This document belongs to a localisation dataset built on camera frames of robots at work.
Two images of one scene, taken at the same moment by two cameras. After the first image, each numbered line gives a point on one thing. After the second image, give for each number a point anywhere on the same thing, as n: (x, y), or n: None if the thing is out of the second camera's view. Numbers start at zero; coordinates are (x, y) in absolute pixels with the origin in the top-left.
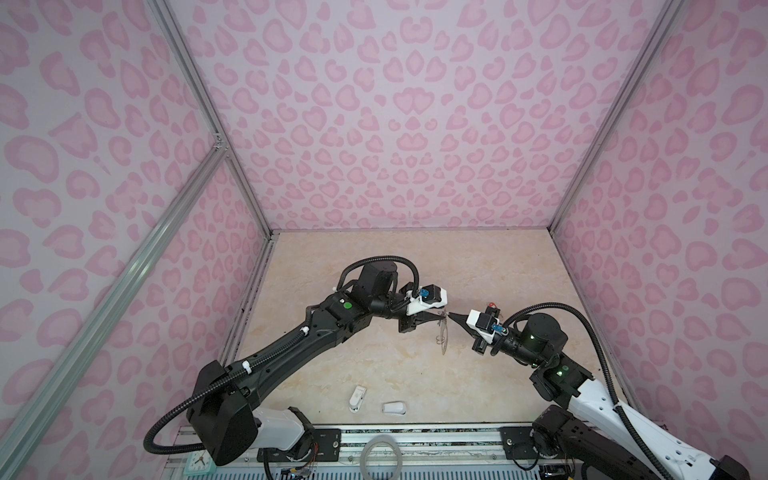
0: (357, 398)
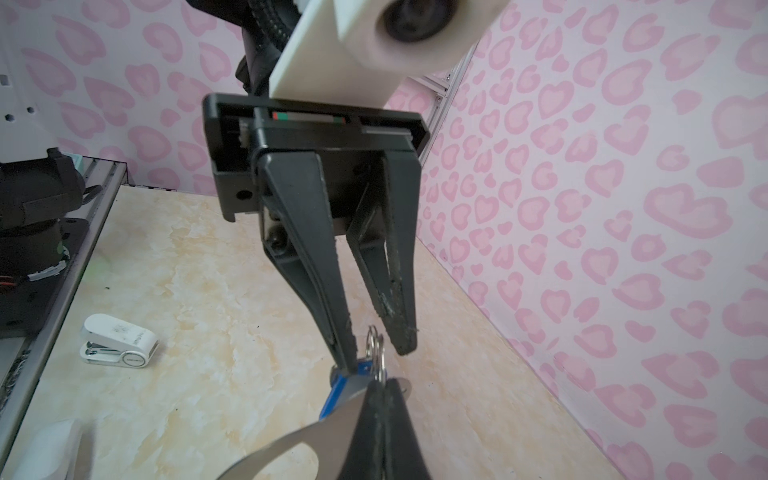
0: (107, 339)
